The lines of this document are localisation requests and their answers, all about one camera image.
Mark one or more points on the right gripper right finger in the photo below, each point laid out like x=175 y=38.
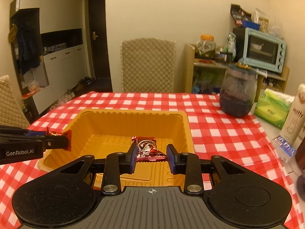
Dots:
x=191 y=166

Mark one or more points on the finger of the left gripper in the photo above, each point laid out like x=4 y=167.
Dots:
x=20 y=131
x=54 y=142

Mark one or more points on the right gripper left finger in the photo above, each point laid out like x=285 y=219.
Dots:
x=113 y=166

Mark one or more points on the red candy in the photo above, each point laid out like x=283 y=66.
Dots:
x=67 y=133

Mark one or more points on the red foil snack packet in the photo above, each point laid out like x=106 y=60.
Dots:
x=147 y=150

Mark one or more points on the beige quilted side chair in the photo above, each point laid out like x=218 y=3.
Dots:
x=11 y=113

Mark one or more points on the red white checkered tablecloth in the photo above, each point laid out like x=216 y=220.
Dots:
x=242 y=140

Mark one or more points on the white storage cabinet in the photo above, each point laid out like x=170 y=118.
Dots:
x=50 y=48

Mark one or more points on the wooden side shelf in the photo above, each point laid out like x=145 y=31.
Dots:
x=207 y=78

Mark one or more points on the dark glass jar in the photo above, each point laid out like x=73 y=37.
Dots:
x=238 y=90

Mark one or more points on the blue white small box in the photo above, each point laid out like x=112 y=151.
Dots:
x=284 y=150

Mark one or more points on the green tissue pack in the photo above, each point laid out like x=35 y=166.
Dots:
x=273 y=107

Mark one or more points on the white miffy bottle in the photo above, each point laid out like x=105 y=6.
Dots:
x=295 y=118

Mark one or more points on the brown metal thermos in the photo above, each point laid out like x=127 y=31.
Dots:
x=300 y=156

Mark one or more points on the orange lid snack jar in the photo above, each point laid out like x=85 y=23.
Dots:
x=206 y=46

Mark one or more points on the light blue toaster oven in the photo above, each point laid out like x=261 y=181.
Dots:
x=259 y=50

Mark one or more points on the dark wooden door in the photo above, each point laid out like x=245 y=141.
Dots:
x=99 y=46

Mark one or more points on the blue basket on oven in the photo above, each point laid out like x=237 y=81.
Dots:
x=250 y=24

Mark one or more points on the dark snack bag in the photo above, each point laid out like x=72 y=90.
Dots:
x=239 y=15

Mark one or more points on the nut jar on oven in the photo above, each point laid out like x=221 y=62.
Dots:
x=263 y=24

